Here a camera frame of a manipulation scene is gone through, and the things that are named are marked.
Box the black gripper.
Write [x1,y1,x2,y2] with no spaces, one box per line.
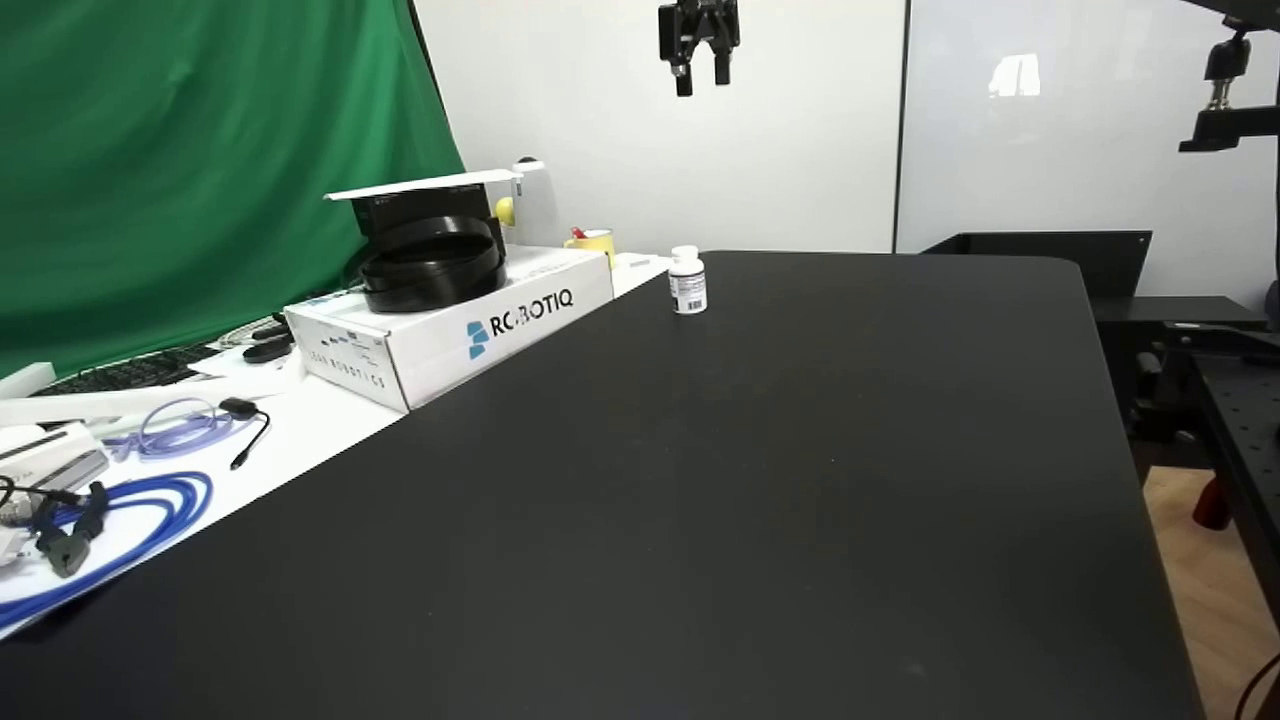
[655,0,745,102]

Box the white pill bottle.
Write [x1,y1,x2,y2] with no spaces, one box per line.
[665,242,710,320]

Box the small yellow item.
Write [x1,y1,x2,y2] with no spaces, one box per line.
[569,223,619,260]

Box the black box with white lid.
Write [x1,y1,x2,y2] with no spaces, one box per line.
[325,158,547,265]

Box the white Robotiq cardboard box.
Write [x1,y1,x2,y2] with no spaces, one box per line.
[280,242,619,415]

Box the black monitor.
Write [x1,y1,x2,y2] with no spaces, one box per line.
[920,230,1155,304]

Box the green backdrop cloth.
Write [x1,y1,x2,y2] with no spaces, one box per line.
[0,0,470,385]

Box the black keyboard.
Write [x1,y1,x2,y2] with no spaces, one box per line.
[22,342,220,401]

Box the small white device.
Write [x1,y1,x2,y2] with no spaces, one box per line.
[0,415,110,498]

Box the black coiled strap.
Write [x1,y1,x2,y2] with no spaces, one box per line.
[356,212,513,320]

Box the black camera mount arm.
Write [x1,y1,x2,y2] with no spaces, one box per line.
[1176,0,1280,162]

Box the thin black cable with plug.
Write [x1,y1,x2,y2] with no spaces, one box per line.
[216,394,280,471]

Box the blue coiled cable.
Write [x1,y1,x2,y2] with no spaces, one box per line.
[0,396,220,631]

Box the black clip with cable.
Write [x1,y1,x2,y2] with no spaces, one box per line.
[20,478,110,582]

